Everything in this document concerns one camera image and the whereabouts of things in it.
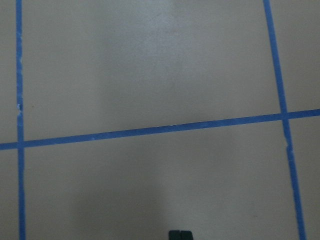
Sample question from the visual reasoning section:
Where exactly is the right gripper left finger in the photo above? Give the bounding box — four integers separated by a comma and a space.
168, 230, 181, 240

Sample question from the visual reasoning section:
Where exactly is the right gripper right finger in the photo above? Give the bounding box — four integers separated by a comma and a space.
180, 230, 193, 240

